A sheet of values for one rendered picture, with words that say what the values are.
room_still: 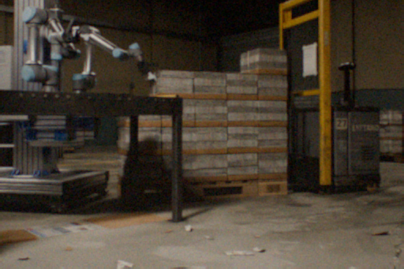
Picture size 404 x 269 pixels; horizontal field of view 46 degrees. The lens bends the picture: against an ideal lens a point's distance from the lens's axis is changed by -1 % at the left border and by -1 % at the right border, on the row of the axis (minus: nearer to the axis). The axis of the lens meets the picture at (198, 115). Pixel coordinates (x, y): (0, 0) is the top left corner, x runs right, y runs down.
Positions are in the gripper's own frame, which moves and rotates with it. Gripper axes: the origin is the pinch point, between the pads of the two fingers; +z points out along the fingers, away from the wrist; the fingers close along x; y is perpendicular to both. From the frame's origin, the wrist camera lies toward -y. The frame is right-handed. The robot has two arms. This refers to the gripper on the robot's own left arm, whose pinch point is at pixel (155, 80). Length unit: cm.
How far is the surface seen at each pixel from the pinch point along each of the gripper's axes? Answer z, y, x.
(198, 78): 14.8, -28.9, 17.9
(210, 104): 39, -28, 17
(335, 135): 118, -115, 32
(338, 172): 149, -101, 32
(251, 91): 47, -67, 18
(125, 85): 10, -139, -742
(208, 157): 77, -5, 18
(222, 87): 32, -44, 18
